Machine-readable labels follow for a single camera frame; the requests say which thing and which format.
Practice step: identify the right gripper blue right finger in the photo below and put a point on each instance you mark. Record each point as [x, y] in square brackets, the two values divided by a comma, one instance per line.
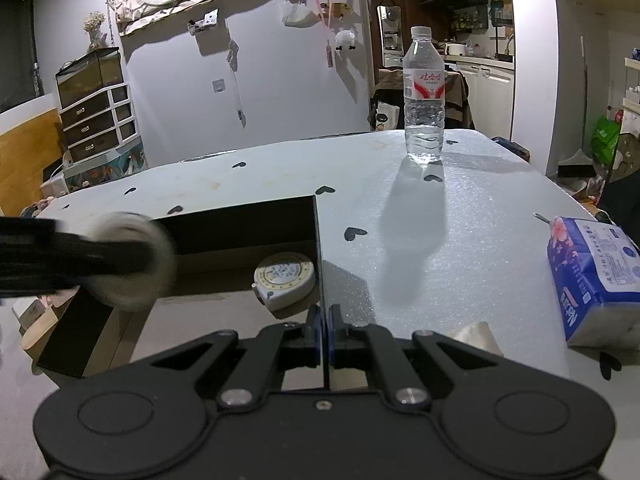
[336, 335]

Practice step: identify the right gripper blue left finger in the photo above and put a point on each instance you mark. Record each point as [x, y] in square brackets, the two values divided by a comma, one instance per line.
[312, 337]

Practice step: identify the round white measuring tape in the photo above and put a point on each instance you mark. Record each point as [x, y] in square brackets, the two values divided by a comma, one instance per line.
[283, 279]

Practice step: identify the round white dial timer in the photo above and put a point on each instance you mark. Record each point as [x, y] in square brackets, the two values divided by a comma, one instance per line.
[136, 262]

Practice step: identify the black cardboard box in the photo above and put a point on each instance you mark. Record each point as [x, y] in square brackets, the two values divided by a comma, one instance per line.
[217, 252]

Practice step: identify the white drawer cabinet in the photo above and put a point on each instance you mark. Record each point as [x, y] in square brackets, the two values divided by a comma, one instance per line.
[99, 122]

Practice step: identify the glass terrarium tank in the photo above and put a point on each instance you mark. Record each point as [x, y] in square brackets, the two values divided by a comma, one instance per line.
[97, 69]

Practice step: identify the blue tissue pack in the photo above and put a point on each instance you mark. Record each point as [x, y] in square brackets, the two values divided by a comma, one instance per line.
[595, 269]

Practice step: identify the clear plastic water bottle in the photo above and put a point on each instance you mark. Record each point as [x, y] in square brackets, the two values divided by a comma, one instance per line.
[424, 98]

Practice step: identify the green plastic bag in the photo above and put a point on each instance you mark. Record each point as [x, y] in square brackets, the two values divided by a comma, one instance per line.
[604, 139]

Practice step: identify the white plush wall toy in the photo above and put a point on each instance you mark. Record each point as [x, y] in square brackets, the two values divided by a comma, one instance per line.
[345, 40]

